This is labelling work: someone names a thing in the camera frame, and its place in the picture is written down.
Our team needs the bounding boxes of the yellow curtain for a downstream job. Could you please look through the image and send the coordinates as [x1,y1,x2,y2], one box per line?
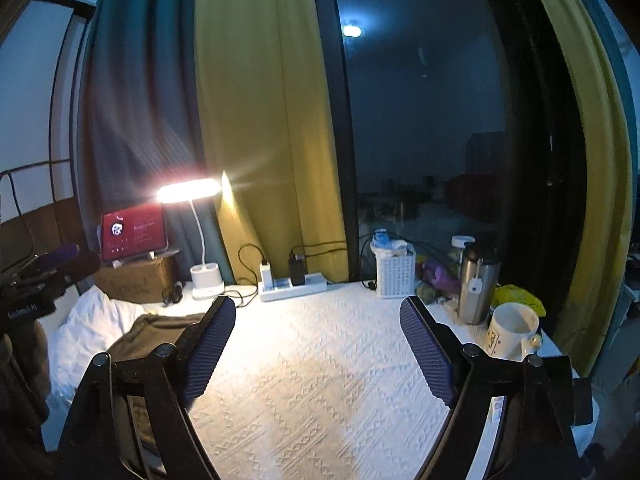
[194,0,351,286]
[515,0,636,378]

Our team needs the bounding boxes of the white cartoon mug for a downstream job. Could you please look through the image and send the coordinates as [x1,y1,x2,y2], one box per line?
[482,302,542,363]

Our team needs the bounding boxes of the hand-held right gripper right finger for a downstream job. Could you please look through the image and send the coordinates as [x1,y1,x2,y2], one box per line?
[399,296,583,480]

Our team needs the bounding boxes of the dark window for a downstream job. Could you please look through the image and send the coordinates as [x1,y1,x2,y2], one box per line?
[307,0,591,286]

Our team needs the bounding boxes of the black coiled cable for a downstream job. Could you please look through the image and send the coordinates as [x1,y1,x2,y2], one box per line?
[226,244,266,308]

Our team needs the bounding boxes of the yellow plastic bag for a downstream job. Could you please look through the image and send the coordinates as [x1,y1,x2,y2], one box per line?
[492,284,546,317]

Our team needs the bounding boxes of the olive green t-shirt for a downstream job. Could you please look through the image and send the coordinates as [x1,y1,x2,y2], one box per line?
[105,312,208,386]

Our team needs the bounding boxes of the white textured tablecloth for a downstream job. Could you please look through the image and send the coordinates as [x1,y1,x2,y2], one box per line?
[145,280,596,480]

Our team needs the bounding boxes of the stainless steel thermos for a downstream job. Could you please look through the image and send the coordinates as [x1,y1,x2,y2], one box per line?
[457,242,502,326]

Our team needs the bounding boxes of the thin black charger cable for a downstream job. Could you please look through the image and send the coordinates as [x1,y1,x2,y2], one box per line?
[292,241,348,261]

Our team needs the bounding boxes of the white power strip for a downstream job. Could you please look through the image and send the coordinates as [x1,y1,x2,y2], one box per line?
[258,272,328,303]

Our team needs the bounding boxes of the white perforated basket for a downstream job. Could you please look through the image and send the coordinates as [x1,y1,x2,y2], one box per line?
[375,250,417,297]

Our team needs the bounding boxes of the white desk lamp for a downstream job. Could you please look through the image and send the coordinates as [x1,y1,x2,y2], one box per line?
[156,177,227,302]

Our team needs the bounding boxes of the purple plush toy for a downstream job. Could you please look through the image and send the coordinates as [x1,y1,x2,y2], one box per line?
[422,259,460,295]

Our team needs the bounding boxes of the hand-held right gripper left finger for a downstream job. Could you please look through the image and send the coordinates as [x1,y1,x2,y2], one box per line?
[42,295,237,480]

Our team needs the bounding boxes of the blue white tissue packs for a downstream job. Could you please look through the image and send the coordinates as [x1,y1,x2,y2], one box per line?
[372,229,413,256]

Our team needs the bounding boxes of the brown cardboard box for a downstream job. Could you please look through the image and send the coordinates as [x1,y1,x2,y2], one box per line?
[95,255,178,305]

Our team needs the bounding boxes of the brown wooden headboard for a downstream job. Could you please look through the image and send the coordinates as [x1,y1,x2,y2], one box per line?
[0,195,103,281]

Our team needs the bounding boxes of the teal curtain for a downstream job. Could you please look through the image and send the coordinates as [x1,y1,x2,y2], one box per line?
[75,0,236,286]

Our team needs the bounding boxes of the glass jar white lid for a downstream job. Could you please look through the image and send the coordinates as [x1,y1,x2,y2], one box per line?
[450,235,476,266]

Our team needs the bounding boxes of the laptop with red screen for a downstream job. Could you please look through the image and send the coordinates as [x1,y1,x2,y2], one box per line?
[100,204,171,263]

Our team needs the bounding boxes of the person's left forearm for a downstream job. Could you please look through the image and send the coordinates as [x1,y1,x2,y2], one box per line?
[0,320,53,456]

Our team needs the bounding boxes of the white tablet stand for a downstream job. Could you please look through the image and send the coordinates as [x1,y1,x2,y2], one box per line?
[111,247,180,270]

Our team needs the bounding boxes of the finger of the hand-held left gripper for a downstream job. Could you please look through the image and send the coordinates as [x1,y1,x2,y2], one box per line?
[30,242,101,286]

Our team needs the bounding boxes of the white crumpled cloth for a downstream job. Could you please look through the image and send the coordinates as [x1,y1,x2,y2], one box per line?
[40,287,146,411]

